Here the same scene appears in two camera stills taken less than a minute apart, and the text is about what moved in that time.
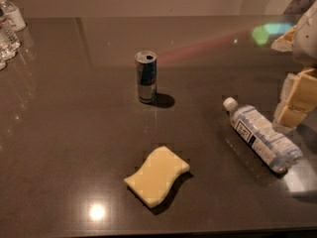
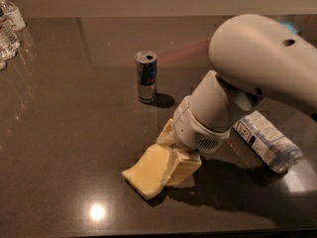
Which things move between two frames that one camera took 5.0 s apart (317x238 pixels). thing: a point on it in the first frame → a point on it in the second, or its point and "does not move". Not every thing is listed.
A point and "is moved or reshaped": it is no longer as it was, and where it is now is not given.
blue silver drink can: [146, 61] does not move
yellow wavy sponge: [154, 181] is moved or reshaped
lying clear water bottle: [264, 138] does not move
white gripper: [306, 40] → [192, 128]
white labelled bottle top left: [12, 13] does not move
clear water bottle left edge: [10, 42] does not move
